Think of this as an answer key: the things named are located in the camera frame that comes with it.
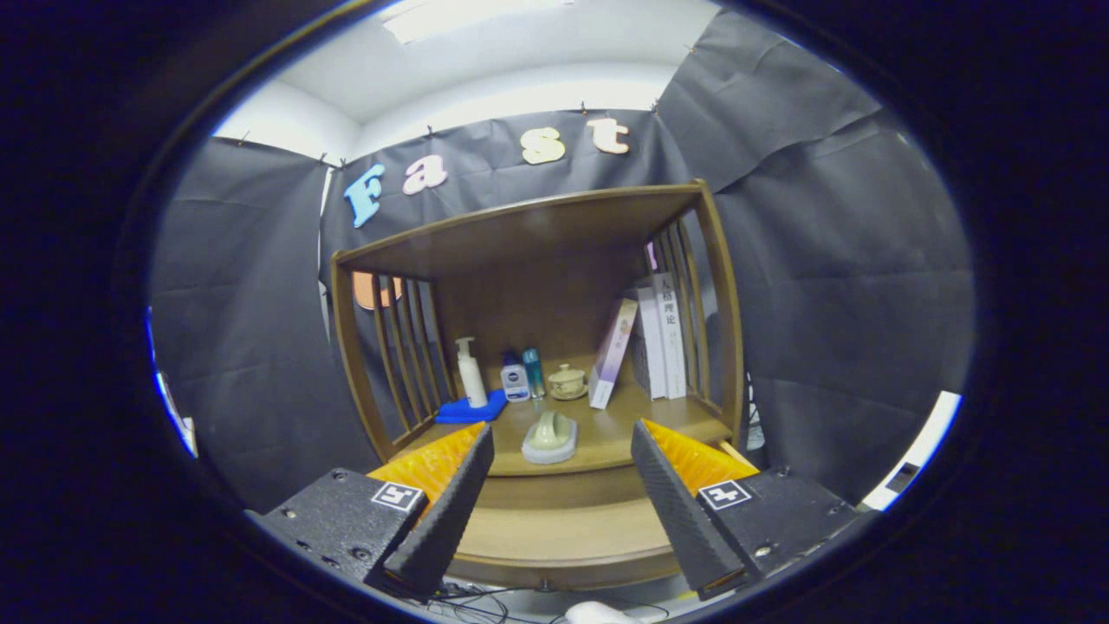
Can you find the white pump bottle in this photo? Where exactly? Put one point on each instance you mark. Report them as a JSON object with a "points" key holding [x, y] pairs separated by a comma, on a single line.
{"points": [[472, 381]]}

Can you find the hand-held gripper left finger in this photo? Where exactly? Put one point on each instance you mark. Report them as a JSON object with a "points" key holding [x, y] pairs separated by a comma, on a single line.
{"points": [[450, 511]]}

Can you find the beige lidded ceramic cup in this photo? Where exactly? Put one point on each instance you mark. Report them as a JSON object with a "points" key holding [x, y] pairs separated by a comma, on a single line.
{"points": [[567, 383]]}

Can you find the brown wooden drawer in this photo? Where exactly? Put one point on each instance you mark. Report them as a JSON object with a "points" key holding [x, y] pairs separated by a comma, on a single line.
{"points": [[563, 529]]}

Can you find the white blue-capped lotion bottle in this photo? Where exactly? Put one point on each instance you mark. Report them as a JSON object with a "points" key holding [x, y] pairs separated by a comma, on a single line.
{"points": [[515, 383]]}

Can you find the white book with black print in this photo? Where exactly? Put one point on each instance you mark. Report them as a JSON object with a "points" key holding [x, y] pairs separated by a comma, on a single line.
{"points": [[674, 347]]}

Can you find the folded blue cloth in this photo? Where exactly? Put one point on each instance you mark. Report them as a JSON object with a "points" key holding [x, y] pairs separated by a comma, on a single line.
{"points": [[459, 412]]}

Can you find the brown wooden countertop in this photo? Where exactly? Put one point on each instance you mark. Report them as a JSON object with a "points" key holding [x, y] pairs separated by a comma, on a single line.
{"points": [[606, 442]]}

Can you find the purple and white book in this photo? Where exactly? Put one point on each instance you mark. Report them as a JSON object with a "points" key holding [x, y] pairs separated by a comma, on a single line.
{"points": [[611, 355]]}

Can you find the brown wooden cabinet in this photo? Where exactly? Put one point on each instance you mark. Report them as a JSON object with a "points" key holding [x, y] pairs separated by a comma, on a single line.
{"points": [[537, 303]]}

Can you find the slim teal bottle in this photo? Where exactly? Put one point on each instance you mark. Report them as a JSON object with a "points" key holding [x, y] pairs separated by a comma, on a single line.
{"points": [[533, 373]]}

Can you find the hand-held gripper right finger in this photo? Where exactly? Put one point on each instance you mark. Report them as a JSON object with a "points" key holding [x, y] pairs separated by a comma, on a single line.
{"points": [[676, 511]]}

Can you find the black backdrop cloth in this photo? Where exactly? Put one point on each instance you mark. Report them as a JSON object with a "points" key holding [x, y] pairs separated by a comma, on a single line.
{"points": [[866, 303]]}

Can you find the white board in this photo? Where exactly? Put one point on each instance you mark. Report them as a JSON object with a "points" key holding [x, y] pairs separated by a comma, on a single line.
{"points": [[936, 429]]}

